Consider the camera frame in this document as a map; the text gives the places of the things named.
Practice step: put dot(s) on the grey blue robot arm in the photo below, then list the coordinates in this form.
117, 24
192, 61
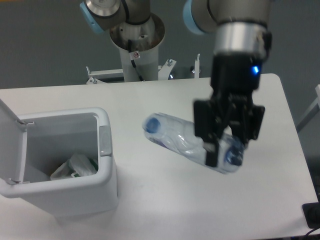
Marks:
242, 44

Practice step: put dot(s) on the white table leg bracket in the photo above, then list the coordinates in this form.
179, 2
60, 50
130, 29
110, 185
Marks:
310, 112

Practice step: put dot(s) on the white plastic trash can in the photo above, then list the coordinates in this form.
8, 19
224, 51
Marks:
33, 146

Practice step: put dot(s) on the clear plastic water bottle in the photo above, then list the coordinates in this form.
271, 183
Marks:
178, 135

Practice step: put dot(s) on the black device at edge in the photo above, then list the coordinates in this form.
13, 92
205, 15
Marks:
312, 214

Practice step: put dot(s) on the trash inside the bin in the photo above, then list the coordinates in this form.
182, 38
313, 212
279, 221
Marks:
64, 172

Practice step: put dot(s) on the clear plastic wrapper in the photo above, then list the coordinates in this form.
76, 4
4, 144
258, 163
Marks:
82, 166

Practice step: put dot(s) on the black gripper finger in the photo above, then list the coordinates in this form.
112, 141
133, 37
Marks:
246, 120
210, 120

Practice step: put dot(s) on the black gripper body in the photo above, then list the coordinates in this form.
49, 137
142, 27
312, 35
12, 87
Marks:
237, 74

